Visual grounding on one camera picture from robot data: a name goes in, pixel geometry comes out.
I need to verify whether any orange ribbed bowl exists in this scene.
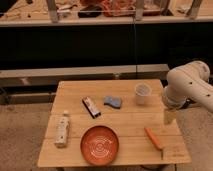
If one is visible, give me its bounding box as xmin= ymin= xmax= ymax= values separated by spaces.
xmin=80 ymin=125 xmax=119 ymax=166

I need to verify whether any white ceramic cup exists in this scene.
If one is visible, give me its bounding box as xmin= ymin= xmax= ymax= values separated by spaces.
xmin=134 ymin=83 xmax=152 ymax=105

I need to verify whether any white plastic bottle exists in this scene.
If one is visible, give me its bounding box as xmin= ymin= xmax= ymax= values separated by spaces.
xmin=54 ymin=110 xmax=70 ymax=148

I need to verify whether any blue sponge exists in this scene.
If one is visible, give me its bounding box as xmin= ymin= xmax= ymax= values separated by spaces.
xmin=104 ymin=96 xmax=122 ymax=109

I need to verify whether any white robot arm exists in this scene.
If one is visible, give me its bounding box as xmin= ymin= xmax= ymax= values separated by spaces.
xmin=162 ymin=61 xmax=213 ymax=125

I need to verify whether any wooden folding table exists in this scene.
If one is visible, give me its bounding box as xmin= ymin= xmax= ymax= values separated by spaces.
xmin=38 ymin=79 xmax=191 ymax=168

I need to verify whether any long metal bench rail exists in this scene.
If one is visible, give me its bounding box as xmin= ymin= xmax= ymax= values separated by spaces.
xmin=0 ymin=64 xmax=169 ymax=87

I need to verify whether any orange pepper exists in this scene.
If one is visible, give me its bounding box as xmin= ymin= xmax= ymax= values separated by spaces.
xmin=144 ymin=127 xmax=164 ymax=158

